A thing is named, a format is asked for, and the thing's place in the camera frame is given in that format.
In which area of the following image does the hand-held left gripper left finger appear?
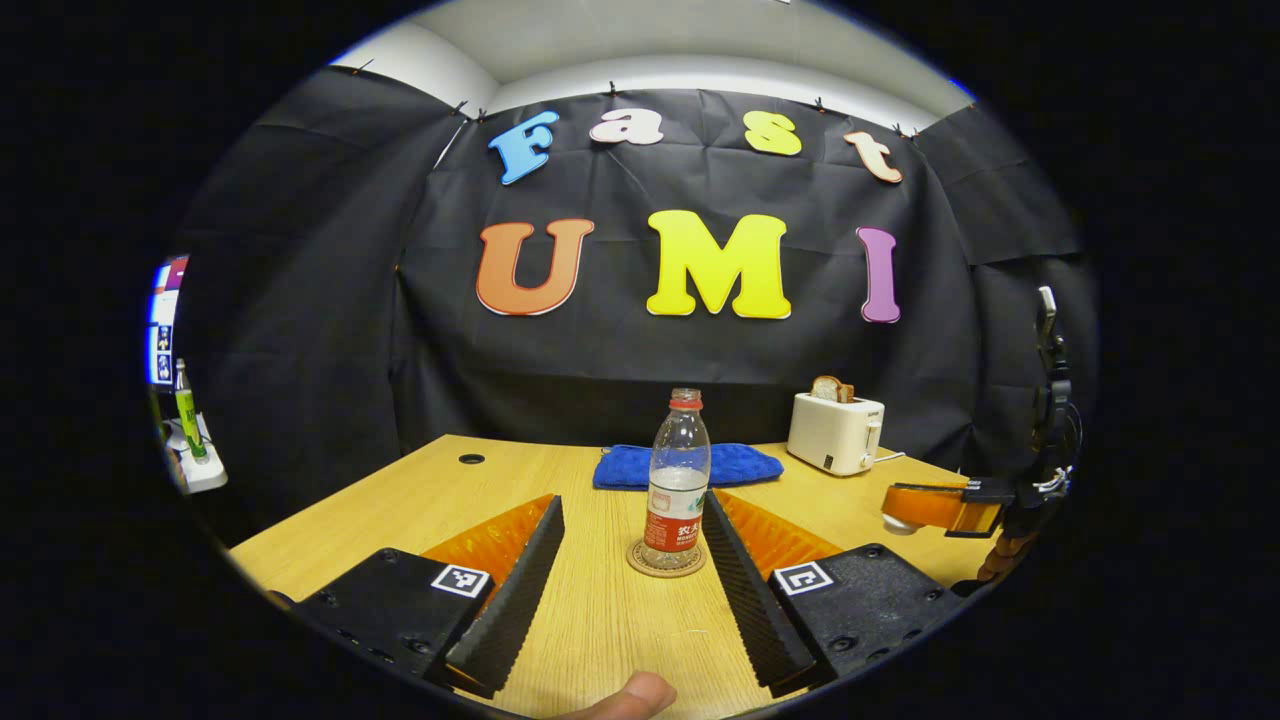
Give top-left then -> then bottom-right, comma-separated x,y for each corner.
295,494 -> 566,699

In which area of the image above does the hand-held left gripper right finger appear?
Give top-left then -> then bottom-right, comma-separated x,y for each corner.
702,490 -> 966,698

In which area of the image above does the round cork coaster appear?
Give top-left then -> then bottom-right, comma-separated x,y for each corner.
626,538 -> 707,579

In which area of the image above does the clear plastic water bottle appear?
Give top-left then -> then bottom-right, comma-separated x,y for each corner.
643,388 -> 712,573

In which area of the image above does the green drink bottle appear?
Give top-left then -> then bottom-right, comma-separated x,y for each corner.
174,358 -> 209,463

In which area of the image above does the white toaster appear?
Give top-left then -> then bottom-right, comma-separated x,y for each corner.
787,392 -> 886,477

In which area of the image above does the blue towel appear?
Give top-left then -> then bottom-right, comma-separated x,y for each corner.
592,443 -> 785,491

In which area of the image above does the white side table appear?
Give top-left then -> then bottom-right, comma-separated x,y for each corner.
160,420 -> 229,496

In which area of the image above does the computer monitor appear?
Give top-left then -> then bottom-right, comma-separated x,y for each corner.
147,255 -> 189,388

